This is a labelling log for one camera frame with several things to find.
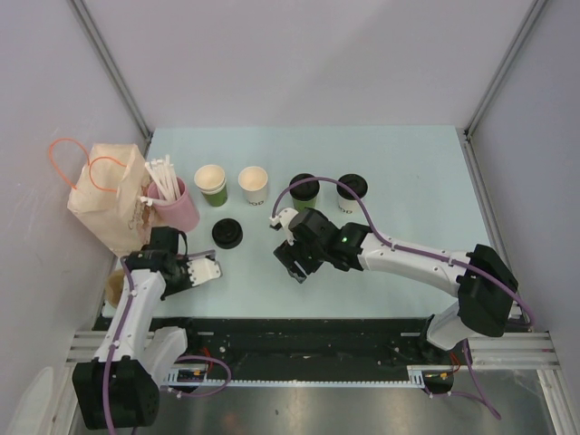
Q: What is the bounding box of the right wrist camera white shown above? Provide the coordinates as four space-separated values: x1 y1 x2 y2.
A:
269 208 298 231

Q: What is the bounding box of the brown pulp cup carrier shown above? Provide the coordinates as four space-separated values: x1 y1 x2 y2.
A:
104 269 125 308

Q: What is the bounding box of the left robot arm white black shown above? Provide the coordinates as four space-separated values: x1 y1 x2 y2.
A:
72 227 200 433

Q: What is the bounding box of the white slotted cable duct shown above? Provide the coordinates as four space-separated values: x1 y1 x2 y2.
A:
163 366 425 389

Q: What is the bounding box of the stack of black lids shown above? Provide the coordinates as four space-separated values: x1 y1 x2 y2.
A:
211 217 243 249

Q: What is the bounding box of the green paper cup stack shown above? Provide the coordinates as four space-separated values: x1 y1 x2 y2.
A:
194 164 227 208

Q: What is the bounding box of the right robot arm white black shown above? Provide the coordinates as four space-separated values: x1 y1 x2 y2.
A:
270 208 517 363

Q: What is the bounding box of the pink holder cup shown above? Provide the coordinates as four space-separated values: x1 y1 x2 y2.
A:
153 178 200 233

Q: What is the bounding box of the white paper cup stack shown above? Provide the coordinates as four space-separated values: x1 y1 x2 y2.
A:
238 166 268 207

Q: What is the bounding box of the aluminium rail frame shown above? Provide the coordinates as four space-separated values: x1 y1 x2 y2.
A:
65 331 560 370

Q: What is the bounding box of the bundle of white stirrers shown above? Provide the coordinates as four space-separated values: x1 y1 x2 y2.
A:
145 154 181 202

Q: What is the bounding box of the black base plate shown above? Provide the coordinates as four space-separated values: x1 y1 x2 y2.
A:
92 316 529 382

